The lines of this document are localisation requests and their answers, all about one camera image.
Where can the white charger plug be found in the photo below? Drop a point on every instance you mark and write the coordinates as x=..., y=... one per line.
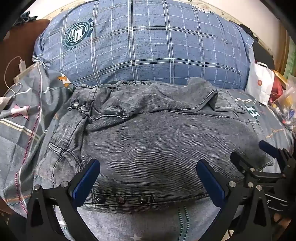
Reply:
x=22, y=66

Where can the grey printed bed sheet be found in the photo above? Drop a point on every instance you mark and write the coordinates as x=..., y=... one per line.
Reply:
x=20, y=129

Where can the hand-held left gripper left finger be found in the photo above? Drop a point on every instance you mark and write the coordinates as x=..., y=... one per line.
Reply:
x=87, y=178

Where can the blue plaid pillow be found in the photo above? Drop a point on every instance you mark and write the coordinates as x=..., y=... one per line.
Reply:
x=143, y=39

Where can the grey denim pants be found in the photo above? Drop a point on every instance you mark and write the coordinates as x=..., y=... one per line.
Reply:
x=148, y=129

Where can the black cloth item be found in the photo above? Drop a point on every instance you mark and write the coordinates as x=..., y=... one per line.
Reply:
x=261, y=48

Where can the clear plastic bag of clutter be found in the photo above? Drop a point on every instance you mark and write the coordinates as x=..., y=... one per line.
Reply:
x=288, y=104

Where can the grey crumpled cloth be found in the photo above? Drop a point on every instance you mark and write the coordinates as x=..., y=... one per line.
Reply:
x=26, y=17

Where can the white paper bag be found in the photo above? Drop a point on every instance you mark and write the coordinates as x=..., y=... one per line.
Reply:
x=260, y=81

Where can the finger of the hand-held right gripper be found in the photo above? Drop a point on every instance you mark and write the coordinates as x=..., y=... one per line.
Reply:
x=242, y=163
x=271, y=150

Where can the red cloth item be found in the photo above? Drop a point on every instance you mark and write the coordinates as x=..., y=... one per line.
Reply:
x=277, y=89

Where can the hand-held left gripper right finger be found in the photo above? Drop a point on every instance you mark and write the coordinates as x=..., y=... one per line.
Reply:
x=210, y=183

